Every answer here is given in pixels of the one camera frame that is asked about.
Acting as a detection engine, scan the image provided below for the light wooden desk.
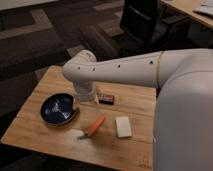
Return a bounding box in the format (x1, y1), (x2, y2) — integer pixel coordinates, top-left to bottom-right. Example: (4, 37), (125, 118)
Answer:
(160, 0), (213, 29)

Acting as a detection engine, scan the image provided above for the white sponge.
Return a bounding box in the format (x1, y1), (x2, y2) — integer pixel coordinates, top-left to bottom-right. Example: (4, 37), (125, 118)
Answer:
(115, 116), (132, 138)

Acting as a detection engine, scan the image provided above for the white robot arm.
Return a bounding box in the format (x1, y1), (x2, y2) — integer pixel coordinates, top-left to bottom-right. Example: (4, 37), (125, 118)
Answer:
(62, 48), (213, 171)

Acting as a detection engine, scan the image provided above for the dark blue bowl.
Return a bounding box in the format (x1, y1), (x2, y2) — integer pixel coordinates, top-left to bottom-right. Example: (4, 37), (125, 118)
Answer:
(40, 93), (80, 125)

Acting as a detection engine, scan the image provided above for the black and red battery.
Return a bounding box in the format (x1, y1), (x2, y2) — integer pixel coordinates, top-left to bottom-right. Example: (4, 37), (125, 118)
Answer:
(98, 94), (114, 105)

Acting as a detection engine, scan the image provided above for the black office chair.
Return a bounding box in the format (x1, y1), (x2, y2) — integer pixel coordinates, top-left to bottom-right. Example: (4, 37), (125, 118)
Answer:
(119, 0), (186, 56)

